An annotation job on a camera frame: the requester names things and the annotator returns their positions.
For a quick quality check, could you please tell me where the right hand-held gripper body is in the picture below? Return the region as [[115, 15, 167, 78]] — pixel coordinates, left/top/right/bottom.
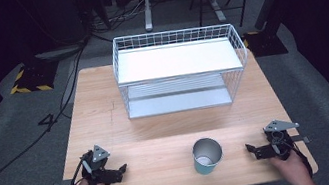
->
[[261, 115, 306, 164]]

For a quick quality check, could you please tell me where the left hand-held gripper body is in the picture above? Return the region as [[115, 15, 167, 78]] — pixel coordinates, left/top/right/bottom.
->
[[78, 142, 117, 185]]

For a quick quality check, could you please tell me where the teal metal cup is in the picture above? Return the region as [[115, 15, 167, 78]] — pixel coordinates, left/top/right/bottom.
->
[[189, 135, 227, 178]]

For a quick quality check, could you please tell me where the white wire shelf rack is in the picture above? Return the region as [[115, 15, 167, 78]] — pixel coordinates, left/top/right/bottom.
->
[[107, 16, 257, 124]]

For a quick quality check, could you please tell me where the person's right hand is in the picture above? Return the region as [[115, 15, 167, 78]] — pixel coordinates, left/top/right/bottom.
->
[[267, 147, 315, 185]]

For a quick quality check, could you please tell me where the black yellow striped stand base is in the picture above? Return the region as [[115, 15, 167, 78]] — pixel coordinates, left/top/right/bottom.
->
[[5, 58, 63, 98], [241, 25, 290, 61]]

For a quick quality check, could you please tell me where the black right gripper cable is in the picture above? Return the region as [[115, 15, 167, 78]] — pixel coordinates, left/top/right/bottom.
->
[[291, 143, 315, 181]]

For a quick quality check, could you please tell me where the black floor cable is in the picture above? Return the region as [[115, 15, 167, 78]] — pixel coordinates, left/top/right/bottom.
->
[[0, 37, 115, 185]]

